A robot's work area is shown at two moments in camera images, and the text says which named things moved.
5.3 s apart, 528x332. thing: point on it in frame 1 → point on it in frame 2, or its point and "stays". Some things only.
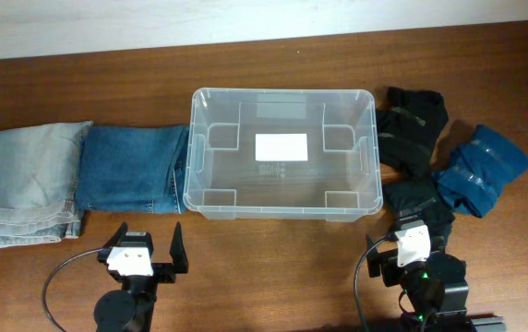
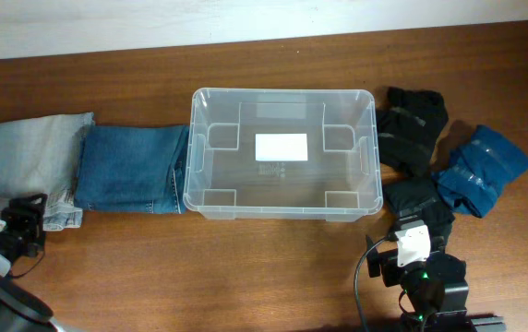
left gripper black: (164, 270) → (25, 219)
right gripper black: (389, 264) stays
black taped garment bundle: (408, 125) stays
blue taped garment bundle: (474, 180) stays
